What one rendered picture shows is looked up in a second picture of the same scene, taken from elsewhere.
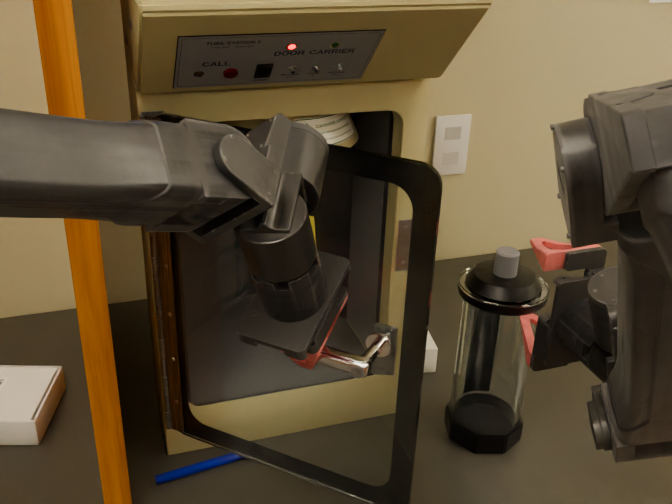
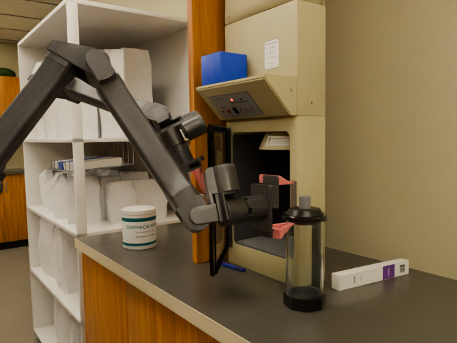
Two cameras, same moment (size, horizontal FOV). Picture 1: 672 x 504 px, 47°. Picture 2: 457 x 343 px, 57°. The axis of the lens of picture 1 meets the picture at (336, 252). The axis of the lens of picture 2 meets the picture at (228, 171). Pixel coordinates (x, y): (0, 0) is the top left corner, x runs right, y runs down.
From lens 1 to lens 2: 1.20 m
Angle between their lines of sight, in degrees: 73
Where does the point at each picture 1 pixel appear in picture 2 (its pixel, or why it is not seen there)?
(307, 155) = (190, 120)
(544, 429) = (324, 318)
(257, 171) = (160, 115)
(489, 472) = (274, 308)
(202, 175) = (147, 113)
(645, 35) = not seen: outside the picture
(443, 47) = (272, 98)
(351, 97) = (273, 124)
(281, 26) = (222, 92)
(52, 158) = not seen: hidden behind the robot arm
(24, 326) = not seen: hidden behind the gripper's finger
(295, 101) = (258, 126)
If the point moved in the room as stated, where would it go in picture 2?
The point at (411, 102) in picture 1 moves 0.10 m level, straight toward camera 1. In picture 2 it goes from (291, 127) to (256, 128)
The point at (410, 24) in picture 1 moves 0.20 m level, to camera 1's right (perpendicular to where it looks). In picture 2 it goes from (251, 88) to (282, 77)
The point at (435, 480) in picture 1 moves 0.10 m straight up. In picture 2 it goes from (257, 299) to (256, 260)
